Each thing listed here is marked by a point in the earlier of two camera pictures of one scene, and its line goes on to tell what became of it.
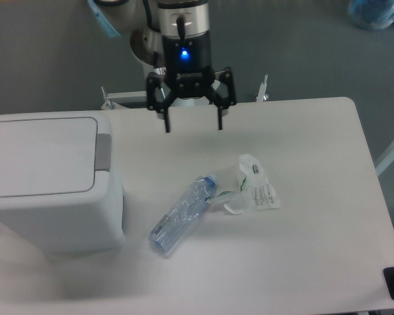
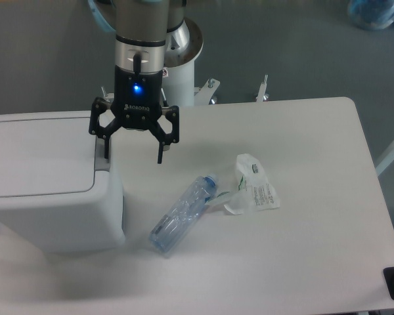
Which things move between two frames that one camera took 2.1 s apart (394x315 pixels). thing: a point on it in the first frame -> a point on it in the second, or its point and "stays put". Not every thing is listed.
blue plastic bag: [377, 14] stays put
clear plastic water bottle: [183, 214] stays put
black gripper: [188, 68] -> [138, 98]
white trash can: [53, 182] stays put
